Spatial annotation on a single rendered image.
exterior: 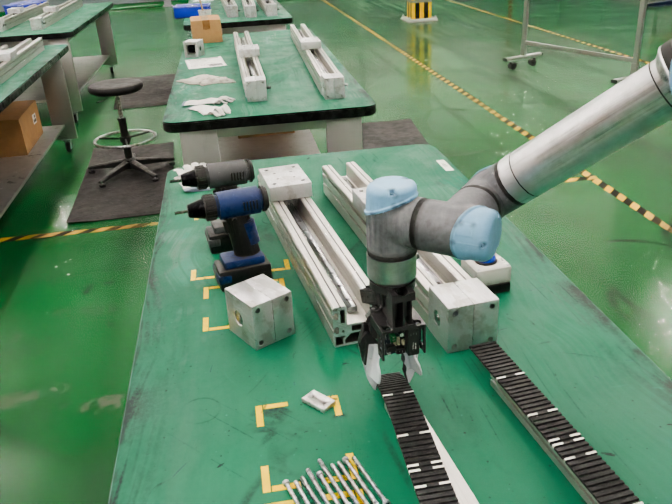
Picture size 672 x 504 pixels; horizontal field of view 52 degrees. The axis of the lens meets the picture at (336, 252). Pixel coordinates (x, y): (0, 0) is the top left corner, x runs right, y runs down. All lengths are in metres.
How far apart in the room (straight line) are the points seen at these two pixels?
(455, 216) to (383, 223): 0.10
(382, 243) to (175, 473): 0.46
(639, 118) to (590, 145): 0.07
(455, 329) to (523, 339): 0.15
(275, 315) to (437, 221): 0.48
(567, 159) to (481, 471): 0.46
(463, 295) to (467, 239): 0.37
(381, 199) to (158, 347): 0.61
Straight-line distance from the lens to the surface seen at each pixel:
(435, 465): 1.02
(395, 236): 0.99
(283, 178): 1.83
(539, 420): 1.12
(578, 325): 1.42
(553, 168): 1.01
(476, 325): 1.30
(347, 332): 1.31
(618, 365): 1.33
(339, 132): 3.14
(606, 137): 0.98
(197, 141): 3.11
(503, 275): 1.49
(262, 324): 1.31
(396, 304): 1.06
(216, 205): 1.48
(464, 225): 0.94
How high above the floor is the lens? 1.51
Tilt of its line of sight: 26 degrees down
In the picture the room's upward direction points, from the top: 3 degrees counter-clockwise
